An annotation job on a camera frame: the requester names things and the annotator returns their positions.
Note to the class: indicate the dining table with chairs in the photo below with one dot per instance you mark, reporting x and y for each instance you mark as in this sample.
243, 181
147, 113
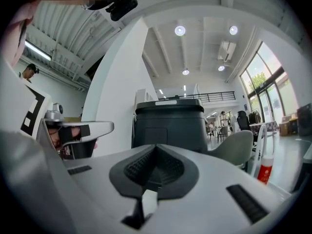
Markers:
219, 131

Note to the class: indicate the white ceramic sink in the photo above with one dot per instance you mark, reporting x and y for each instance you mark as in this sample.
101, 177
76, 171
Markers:
282, 188

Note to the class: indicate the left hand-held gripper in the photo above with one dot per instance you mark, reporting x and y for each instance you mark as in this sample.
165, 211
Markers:
14, 101

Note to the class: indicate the black mezzanine railing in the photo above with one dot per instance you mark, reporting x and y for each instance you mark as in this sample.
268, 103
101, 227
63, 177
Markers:
209, 96

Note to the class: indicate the round ceiling light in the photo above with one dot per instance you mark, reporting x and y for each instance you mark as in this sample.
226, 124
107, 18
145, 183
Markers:
185, 71
221, 68
233, 30
180, 30

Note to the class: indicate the person's pink shirt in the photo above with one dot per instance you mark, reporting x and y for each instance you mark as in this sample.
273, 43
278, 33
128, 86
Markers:
19, 28

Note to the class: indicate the clothes rack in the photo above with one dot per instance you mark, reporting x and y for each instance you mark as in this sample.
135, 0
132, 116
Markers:
254, 116

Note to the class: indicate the table with checkered cloth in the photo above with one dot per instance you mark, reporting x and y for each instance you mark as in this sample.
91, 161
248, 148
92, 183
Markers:
264, 126

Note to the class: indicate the grey shell chair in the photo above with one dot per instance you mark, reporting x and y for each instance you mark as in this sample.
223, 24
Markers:
234, 145

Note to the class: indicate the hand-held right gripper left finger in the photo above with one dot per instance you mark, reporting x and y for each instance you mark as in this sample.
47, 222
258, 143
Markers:
102, 191

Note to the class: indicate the glass window wall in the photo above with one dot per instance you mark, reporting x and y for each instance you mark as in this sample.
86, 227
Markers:
268, 82

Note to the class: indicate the ceiling air conditioner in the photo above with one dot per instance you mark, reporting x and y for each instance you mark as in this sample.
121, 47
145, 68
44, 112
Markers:
227, 50

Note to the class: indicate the black office chair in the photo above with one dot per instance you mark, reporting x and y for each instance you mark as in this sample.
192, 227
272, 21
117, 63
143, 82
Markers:
243, 121

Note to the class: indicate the tube ceiling light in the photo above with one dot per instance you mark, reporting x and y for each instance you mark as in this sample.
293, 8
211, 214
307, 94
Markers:
37, 50

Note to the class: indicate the black head-worn camera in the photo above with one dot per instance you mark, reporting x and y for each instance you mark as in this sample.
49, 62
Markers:
123, 7

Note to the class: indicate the person's left hand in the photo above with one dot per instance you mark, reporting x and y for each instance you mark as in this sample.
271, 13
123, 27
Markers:
70, 134

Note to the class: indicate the black cabinet machine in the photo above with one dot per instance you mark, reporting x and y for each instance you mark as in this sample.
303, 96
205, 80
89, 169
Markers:
170, 128

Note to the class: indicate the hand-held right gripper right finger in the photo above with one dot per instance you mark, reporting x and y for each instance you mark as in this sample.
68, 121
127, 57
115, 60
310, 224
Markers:
214, 199

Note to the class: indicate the red bottle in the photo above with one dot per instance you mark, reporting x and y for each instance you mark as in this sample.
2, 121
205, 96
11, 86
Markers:
265, 170

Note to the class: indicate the white curved faucet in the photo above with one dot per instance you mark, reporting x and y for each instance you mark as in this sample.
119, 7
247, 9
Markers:
262, 135

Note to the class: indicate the cardboard boxes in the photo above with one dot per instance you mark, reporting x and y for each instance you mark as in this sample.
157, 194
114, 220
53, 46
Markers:
288, 125

